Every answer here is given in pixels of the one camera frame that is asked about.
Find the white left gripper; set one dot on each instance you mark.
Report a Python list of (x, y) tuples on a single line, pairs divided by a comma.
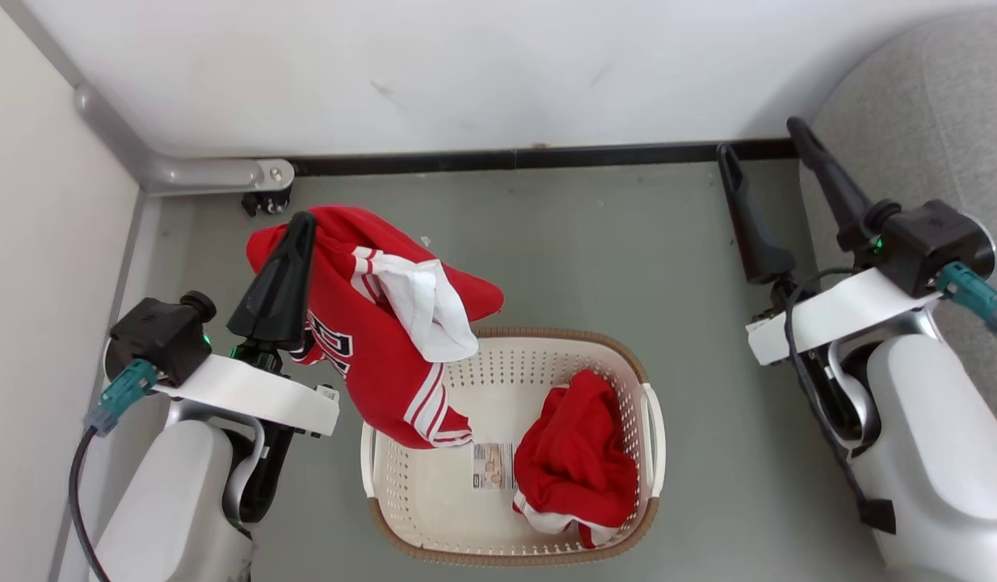
[(256, 396)]

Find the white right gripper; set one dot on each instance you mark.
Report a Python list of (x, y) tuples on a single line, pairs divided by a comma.
[(838, 315)]

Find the red white printed jersey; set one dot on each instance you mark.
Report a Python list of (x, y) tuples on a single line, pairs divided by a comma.
[(377, 364)]

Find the plain red garment white hem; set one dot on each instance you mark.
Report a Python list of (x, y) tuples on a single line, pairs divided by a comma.
[(575, 461)]

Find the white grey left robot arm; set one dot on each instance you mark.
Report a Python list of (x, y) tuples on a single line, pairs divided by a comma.
[(171, 501)]

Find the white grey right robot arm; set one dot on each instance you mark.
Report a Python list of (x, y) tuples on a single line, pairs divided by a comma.
[(935, 436)]

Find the cream perforated laundry basket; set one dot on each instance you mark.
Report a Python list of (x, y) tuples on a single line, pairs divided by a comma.
[(434, 501)]

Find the small black caster wheel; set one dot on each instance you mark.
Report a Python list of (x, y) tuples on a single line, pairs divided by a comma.
[(266, 202)]

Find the grey fabric sofa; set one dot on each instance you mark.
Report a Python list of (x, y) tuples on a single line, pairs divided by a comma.
[(935, 105)]

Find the black baseboard strip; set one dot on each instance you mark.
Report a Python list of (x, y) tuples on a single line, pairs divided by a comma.
[(547, 156)]

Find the paper label sticker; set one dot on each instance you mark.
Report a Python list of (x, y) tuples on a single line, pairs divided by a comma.
[(493, 466)]

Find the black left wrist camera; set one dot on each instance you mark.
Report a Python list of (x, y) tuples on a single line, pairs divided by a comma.
[(159, 335)]

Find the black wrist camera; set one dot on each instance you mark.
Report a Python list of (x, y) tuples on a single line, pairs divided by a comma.
[(927, 238), (159, 335)]

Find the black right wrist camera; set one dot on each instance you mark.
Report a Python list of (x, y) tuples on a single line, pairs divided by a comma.
[(927, 238)]

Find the grey metal frame rail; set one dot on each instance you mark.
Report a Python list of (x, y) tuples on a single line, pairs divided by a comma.
[(183, 172)]

